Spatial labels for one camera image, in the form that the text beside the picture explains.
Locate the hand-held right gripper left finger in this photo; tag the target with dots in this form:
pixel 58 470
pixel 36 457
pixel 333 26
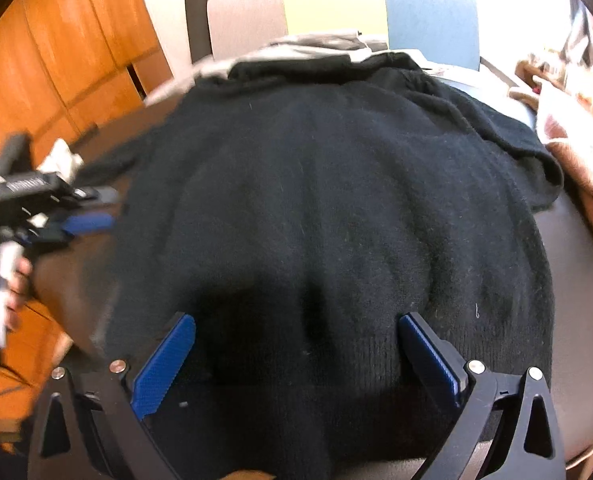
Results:
pixel 164 365

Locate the person's left hand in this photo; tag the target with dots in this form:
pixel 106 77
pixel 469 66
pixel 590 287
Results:
pixel 20 285

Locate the grey cloth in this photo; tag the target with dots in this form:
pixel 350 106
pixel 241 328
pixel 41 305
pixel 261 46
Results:
pixel 296 45

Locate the grey yellow blue headboard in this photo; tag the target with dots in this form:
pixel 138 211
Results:
pixel 336 5

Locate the black knit sweater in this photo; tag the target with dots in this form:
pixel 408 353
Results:
pixel 326 210

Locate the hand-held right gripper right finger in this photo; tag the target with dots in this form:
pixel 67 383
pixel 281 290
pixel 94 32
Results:
pixel 429 357

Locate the pink beige blanket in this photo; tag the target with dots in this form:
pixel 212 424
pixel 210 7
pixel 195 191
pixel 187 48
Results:
pixel 576 125

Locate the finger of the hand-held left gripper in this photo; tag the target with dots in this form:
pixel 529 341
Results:
pixel 89 223
pixel 96 195

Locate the wooden cabinet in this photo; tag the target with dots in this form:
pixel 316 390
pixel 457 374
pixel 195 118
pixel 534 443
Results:
pixel 61 45

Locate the folded white towel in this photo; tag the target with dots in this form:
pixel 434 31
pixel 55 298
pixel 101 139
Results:
pixel 62 157

